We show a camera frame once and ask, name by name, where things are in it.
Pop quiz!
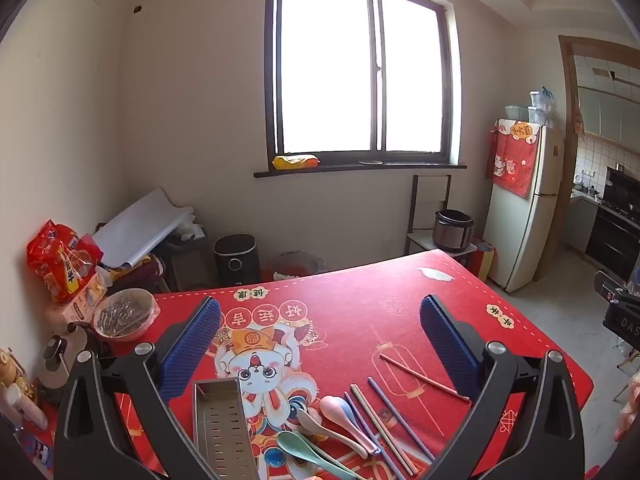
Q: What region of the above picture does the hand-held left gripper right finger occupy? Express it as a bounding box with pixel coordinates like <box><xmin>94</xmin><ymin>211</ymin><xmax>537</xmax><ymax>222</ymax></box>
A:
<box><xmin>419</xmin><ymin>294</ymin><xmax>586</xmax><ymax>480</ymax></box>

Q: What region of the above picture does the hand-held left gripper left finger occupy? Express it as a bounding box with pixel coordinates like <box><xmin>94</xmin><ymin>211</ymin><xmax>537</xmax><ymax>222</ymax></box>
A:
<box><xmin>52</xmin><ymin>296</ymin><xmax>223</xmax><ymax>480</ymax></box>

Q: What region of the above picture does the pink chopstick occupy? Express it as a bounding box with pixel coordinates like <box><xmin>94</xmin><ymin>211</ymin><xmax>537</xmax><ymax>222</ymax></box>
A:
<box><xmin>357</xmin><ymin>395</ymin><xmax>416</xmax><ymax>476</ymax></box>
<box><xmin>378</xmin><ymin>353</ymin><xmax>471</xmax><ymax>402</ymax></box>

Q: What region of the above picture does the metal utensil holder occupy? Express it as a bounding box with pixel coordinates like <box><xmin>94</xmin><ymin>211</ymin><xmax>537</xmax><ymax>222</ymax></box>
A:
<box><xmin>192</xmin><ymin>376</ymin><xmax>261</xmax><ymax>480</ymax></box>

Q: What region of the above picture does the beige chopstick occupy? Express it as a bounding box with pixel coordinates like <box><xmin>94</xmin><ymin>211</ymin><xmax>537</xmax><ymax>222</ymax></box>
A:
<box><xmin>350</xmin><ymin>384</ymin><xmax>418</xmax><ymax>477</ymax></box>

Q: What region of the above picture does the pink spoon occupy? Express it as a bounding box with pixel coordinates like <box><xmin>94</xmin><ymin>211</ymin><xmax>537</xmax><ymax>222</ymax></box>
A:
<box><xmin>319</xmin><ymin>395</ymin><xmax>382</xmax><ymax>456</ymax></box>

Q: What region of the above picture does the grey spoon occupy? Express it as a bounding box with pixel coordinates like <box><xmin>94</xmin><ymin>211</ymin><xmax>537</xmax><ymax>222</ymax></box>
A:
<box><xmin>296</xmin><ymin>408</ymin><xmax>369</xmax><ymax>459</ymax></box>

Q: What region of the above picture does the green spoon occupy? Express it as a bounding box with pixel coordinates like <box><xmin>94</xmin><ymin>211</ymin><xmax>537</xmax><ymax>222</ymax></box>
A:
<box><xmin>276</xmin><ymin>430</ymin><xmax>361</xmax><ymax>480</ymax></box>

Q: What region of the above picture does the person's right hand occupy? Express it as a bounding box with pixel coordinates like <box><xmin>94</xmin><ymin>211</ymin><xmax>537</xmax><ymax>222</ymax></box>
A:
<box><xmin>614</xmin><ymin>367</ymin><xmax>640</xmax><ymax>443</ymax></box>

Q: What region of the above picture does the black kitchen oven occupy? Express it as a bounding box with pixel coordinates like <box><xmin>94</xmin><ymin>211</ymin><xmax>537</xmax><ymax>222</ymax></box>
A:
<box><xmin>584</xmin><ymin>166</ymin><xmax>640</xmax><ymax>283</ymax></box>

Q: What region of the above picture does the plastic wrapped bowl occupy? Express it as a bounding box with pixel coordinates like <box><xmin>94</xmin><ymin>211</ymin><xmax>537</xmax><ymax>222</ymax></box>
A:
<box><xmin>92</xmin><ymin>287</ymin><xmax>161</xmax><ymax>343</ymax></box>

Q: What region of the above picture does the colourful cardboard box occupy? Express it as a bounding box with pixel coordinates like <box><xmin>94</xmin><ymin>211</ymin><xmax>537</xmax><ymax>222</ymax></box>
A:
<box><xmin>470</xmin><ymin>240</ymin><xmax>497</xmax><ymax>283</ymax></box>

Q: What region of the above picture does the maroon yellow bag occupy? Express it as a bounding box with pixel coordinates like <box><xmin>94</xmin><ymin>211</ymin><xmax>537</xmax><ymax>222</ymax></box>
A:
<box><xmin>107</xmin><ymin>255</ymin><xmax>166</xmax><ymax>293</ymax></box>

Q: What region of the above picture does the black air fryer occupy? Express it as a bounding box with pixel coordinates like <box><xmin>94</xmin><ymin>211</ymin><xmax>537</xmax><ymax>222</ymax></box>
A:
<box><xmin>214</xmin><ymin>233</ymin><xmax>261</xmax><ymax>288</ymax></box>

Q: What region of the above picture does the red printed table mat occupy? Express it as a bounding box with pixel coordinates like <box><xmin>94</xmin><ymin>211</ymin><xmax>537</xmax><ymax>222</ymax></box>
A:
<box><xmin>30</xmin><ymin>249</ymin><xmax>595</xmax><ymax>480</ymax></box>

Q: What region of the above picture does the printed cardboard box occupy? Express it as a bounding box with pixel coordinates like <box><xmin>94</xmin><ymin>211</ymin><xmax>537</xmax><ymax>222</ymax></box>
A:
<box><xmin>47</xmin><ymin>280</ymin><xmax>108</xmax><ymax>331</ymax></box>

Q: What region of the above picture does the silver black rice cooker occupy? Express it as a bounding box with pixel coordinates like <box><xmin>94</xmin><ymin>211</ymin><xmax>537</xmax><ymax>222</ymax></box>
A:
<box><xmin>432</xmin><ymin>209</ymin><xmax>474</xmax><ymax>252</ymax></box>

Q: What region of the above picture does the white plastic bag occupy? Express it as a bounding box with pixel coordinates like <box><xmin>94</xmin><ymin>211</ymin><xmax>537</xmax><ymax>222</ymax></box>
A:
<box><xmin>175</xmin><ymin>212</ymin><xmax>206</xmax><ymax>243</ymax></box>

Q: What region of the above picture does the white refrigerator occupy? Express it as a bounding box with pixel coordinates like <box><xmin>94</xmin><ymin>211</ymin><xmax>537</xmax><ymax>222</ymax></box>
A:
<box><xmin>487</xmin><ymin>119</ymin><xmax>563</xmax><ymax>293</ymax></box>

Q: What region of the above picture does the rolled grey sheet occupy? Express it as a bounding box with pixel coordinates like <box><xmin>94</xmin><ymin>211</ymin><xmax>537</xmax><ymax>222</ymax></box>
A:
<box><xmin>92</xmin><ymin>187</ymin><xmax>196</xmax><ymax>270</ymax></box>

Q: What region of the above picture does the red bucket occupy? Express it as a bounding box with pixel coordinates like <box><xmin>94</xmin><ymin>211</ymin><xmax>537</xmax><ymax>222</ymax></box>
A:
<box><xmin>272</xmin><ymin>251</ymin><xmax>323</xmax><ymax>282</ymax></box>

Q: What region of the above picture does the black pot with lid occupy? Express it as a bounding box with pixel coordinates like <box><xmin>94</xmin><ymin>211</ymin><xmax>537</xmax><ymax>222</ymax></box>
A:
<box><xmin>35</xmin><ymin>322</ymin><xmax>101</xmax><ymax>406</ymax></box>

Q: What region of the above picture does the black metal rack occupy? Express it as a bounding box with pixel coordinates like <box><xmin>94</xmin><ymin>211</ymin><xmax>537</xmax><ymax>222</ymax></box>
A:
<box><xmin>405</xmin><ymin>174</ymin><xmax>478</xmax><ymax>266</ymax></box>

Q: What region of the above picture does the red snack bag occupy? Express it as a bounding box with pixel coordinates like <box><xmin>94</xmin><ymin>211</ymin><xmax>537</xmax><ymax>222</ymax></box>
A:
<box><xmin>26</xmin><ymin>219</ymin><xmax>103</xmax><ymax>306</ymax></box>

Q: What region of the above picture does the blue packet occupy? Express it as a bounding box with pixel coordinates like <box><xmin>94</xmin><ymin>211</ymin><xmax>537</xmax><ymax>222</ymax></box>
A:
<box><xmin>27</xmin><ymin>435</ymin><xmax>55</xmax><ymax>466</ymax></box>

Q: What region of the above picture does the dark windowsill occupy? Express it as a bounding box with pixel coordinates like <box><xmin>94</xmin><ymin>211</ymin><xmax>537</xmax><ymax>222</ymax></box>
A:
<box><xmin>253</xmin><ymin>161</ymin><xmax>467</xmax><ymax>179</ymax></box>

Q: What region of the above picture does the clear plastic container stack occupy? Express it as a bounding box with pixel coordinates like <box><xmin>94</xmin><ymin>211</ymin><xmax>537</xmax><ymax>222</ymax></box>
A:
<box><xmin>529</xmin><ymin>87</ymin><xmax>558</xmax><ymax>128</ymax></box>

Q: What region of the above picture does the dark framed window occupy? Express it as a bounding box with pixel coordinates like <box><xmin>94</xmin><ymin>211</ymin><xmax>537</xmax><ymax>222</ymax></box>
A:
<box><xmin>265</xmin><ymin>0</ymin><xmax>461</xmax><ymax>166</ymax></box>

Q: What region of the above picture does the kitchen wall cabinet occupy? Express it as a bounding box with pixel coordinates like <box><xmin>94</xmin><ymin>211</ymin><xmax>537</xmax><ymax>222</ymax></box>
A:
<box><xmin>575</xmin><ymin>85</ymin><xmax>640</xmax><ymax>146</ymax></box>

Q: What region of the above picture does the wooden door frame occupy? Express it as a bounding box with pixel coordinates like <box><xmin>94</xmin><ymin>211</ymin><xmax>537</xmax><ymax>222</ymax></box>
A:
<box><xmin>532</xmin><ymin>34</ymin><xmax>640</xmax><ymax>281</ymax></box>

